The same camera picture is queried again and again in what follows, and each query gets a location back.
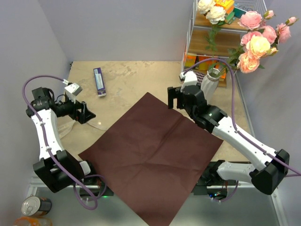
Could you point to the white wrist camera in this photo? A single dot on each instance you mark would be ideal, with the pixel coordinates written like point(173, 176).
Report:
point(72, 91)
point(189, 78)

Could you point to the white rose stem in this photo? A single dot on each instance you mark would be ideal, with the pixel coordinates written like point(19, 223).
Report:
point(216, 16)

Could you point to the beige printed ribbon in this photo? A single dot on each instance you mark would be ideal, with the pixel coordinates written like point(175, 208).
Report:
point(66, 128)

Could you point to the white ribbed vase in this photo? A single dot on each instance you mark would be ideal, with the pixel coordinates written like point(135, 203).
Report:
point(210, 83)

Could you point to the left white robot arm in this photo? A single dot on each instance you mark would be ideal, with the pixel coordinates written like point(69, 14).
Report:
point(56, 167)

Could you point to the small orange packet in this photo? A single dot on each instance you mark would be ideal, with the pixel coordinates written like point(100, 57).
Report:
point(223, 70)

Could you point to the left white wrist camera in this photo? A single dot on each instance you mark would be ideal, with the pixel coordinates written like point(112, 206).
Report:
point(72, 91)

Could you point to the purple wavy pattern cloth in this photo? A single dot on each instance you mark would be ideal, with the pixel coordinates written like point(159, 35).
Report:
point(200, 75)

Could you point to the orange box top shelf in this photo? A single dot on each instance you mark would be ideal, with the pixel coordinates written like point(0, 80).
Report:
point(228, 5)

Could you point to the pink rose stem two blooms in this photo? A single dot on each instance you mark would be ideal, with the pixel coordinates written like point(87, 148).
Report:
point(252, 20)

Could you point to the silver top tin can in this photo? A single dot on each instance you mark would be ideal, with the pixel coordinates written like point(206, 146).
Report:
point(36, 206)

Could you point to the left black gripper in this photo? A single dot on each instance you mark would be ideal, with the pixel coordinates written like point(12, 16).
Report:
point(84, 115)

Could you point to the white wire shelf rack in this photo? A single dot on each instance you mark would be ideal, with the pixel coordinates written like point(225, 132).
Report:
point(228, 37)

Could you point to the purple toothpaste box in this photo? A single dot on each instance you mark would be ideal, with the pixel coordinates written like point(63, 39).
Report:
point(100, 87)

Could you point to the red wrapping paper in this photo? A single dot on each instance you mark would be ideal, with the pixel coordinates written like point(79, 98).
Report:
point(151, 158)

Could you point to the aluminium rail frame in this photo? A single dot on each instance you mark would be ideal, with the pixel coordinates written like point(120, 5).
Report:
point(247, 207)

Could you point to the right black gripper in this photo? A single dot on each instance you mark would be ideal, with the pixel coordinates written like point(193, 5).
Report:
point(173, 92)

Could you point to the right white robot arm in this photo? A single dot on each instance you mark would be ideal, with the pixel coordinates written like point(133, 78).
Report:
point(266, 167)

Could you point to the teal box top shelf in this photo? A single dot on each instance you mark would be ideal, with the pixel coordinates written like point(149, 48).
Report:
point(240, 9)

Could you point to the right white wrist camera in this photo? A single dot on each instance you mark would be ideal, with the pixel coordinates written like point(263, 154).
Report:
point(189, 78)

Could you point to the pink rose stem three blooms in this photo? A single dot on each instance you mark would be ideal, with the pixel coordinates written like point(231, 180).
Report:
point(277, 35)

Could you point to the pink rose bouquet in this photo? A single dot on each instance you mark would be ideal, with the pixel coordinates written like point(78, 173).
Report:
point(246, 57)

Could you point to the orange plastic bottle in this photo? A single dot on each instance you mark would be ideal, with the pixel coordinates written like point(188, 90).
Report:
point(29, 221)

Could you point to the green sponge stack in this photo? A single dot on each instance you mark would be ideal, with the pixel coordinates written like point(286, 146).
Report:
point(229, 18)

